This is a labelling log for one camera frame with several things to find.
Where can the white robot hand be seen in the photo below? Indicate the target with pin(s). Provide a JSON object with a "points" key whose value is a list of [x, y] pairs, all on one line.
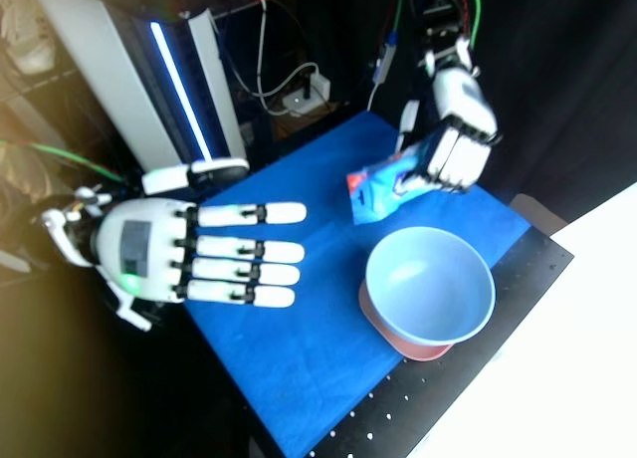
{"points": [[149, 244], [463, 99]]}

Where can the blue snack bag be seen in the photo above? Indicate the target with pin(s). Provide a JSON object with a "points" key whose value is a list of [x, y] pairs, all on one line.
{"points": [[378, 199]]}

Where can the light blue bowl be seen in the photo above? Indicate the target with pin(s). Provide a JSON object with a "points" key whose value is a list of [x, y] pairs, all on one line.
{"points": [[428, 289]]}

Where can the white power adapter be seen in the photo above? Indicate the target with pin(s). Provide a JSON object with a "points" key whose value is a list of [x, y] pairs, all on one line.
{"points": [[298, 102]]}

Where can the white computer case blue light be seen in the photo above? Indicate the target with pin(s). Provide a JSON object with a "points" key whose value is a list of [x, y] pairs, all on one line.
{"points": [[99, 79]]}

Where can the blue table cloth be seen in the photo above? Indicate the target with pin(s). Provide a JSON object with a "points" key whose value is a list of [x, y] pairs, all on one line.
{"points": [[308, 368]]}

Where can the white shoe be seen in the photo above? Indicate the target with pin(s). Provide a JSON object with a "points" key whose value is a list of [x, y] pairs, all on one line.
{"points": [[25, 35]]}

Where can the pink square plate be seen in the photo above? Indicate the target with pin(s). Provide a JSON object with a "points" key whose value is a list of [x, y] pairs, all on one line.
{"points": [[423, 353]]}

